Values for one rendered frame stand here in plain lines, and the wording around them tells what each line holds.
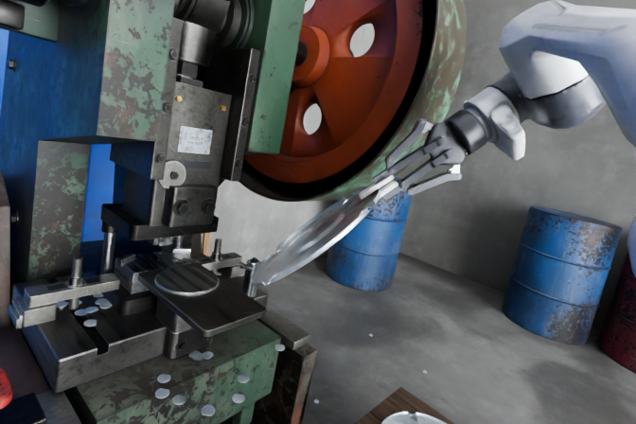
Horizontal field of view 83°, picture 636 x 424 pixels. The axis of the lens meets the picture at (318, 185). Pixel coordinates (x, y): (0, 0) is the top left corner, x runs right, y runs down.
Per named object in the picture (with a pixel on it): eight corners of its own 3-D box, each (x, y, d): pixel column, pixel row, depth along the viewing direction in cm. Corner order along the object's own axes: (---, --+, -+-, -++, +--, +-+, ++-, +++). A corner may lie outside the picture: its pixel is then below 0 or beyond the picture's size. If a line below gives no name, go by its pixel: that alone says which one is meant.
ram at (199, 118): (225, 226, 78) (247, 89, 74) (159, 234, 66) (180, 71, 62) (184, 205, 88) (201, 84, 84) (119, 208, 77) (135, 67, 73)
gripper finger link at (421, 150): (449, 142, 62) (444, 135, 62) (392, 175, 63) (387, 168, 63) (441, 142, 66) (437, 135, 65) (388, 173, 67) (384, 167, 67)
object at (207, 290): (257, 370, 70) (269, 307, 68) (194, 403, 59) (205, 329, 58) (189, 312, 86) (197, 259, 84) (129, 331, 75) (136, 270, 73)
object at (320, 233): (309, 219, 87) (308, 217, 87) (403, 170, 68) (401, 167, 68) (227, 299, 66) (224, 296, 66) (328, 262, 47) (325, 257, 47)
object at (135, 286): (196, 279, 85) (199, 261, 84) (131, 293, 73) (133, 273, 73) (176, 265, 90) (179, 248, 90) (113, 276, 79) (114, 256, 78)
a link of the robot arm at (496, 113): (478, 89, 67) (452, 107, 67) (511, 79, 54) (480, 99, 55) (513, 145, 68) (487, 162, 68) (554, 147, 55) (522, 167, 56)
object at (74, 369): (265, 316, 92) (269, 294, 91) (54, 395, 57) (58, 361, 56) (200, 272, 110) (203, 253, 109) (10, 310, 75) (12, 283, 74)
